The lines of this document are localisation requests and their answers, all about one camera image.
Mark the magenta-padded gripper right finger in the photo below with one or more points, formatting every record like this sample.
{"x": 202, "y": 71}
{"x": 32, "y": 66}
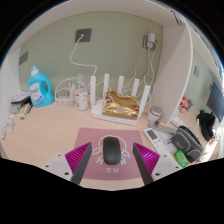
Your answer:
{"x": 166, "y": 164}

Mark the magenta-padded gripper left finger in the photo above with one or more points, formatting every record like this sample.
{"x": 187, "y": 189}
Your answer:
{"x": 57, "y": 165}

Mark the black computer mouse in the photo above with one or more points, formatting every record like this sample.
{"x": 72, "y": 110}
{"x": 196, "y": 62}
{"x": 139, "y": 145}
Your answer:
{"x": 111, "y": 150}

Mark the pink mouse pad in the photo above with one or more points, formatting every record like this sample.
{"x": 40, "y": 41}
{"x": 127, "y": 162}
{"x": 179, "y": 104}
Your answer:
{"x": 133, "y": 136}

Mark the small green packet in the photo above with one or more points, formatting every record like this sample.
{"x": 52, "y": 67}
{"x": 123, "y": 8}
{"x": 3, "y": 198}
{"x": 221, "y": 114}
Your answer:
{"x": 181, "y": 158}

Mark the white remote control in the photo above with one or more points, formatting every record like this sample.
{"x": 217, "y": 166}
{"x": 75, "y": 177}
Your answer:
{"x": 156, "y": 140}

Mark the grey pouch with green trim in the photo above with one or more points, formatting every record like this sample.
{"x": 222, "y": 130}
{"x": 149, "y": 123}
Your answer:
{"x": 186, "y": 141}

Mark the small gold box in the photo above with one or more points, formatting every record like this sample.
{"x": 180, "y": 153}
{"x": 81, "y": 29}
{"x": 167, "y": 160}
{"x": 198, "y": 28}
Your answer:
{"x": 162, "y": 126}

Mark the black cloth bag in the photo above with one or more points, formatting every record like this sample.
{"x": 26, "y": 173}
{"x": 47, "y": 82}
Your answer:
{"x": 206, "y": 124}

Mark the silver foil packets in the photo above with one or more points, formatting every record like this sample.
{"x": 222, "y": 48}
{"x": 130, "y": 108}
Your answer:
{"x": 8, "y": 126}

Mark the small red container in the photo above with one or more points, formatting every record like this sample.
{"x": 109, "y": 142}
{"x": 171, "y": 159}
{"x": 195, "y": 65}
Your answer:
{"x": 185, "y": 104}

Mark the white power strip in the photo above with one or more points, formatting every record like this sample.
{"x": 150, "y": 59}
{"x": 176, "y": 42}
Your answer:
{"x": 63, "y": 99}

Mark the clear bottle with white label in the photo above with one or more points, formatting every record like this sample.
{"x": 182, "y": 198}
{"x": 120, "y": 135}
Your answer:
{"x": 81, "y": 100}

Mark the white router with antennas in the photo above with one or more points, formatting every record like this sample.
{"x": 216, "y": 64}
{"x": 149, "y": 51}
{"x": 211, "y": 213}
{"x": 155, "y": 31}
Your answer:
{"x": 113, "y": 119}

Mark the blue detergent bottle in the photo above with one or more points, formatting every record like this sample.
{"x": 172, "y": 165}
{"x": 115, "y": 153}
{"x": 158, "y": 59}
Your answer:
{"x": 39, "y": 93}

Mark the gold foil snack bag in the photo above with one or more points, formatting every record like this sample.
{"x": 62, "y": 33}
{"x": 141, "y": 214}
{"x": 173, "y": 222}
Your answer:
{"x": 120, "y": 106}

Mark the black monitor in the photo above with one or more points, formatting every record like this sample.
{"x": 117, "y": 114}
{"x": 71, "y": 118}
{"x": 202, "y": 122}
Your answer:
{"x": 216, "y": 101}

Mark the blank grey wall plate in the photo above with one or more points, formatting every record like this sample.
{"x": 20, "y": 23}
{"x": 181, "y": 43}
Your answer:
{"x": 23, "y": 58}

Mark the white wall charger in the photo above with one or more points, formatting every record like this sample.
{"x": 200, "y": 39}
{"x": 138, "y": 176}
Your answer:
{"x": 150, "y": 39}

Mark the grey wall socket plate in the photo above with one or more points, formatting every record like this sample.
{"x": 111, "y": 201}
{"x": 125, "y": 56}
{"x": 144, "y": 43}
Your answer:
{"x": 85, "y": 33}

